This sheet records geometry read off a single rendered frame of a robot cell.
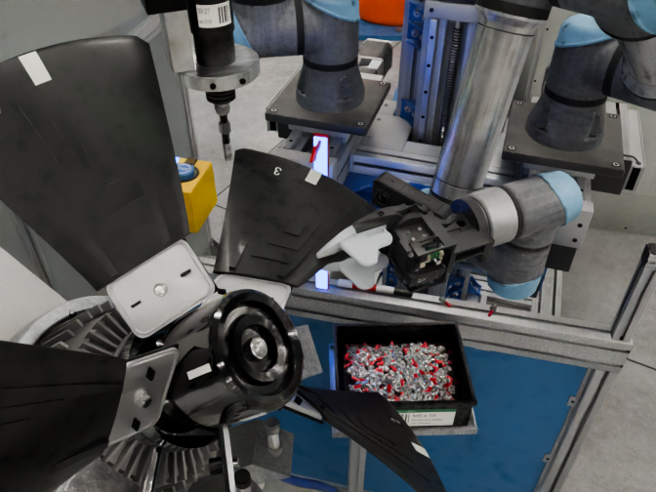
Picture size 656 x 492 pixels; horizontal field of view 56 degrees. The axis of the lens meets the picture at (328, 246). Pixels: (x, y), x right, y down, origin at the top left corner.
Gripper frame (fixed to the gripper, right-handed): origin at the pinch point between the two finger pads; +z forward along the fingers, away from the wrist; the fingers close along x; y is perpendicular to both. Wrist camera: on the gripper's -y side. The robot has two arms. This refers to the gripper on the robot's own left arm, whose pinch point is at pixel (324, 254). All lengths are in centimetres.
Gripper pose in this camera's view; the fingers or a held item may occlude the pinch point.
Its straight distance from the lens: 75.5
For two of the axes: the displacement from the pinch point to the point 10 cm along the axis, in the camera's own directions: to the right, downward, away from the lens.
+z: -9.2, 2.7, -2.9
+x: -0.3, 6.8, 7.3
